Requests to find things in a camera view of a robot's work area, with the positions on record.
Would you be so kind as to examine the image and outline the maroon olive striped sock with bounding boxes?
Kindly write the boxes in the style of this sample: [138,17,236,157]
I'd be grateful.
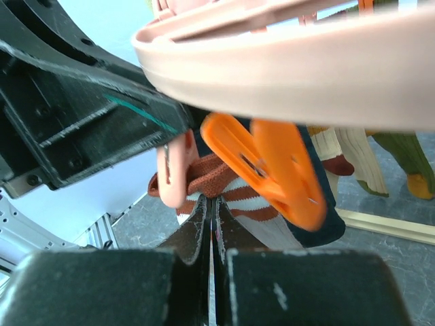
[307,124,435,201]

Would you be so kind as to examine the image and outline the red white striped sock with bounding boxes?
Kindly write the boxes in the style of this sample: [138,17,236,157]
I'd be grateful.
[147,153,307,251]

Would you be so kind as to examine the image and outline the dark navy sock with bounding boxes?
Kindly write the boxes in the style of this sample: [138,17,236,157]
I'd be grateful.
[288,125,346,248]

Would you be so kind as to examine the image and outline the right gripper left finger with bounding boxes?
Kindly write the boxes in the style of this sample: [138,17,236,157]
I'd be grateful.
[1,197,208,325]

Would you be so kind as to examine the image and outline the pink round clip hanger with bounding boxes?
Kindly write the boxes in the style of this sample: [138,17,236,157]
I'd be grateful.
[132,1,434,131]

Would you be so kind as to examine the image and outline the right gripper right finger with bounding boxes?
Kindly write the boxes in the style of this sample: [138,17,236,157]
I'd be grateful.
[212,198,411,325]

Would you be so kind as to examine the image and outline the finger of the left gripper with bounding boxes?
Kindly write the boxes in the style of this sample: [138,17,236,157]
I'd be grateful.
[1,1,192,198]

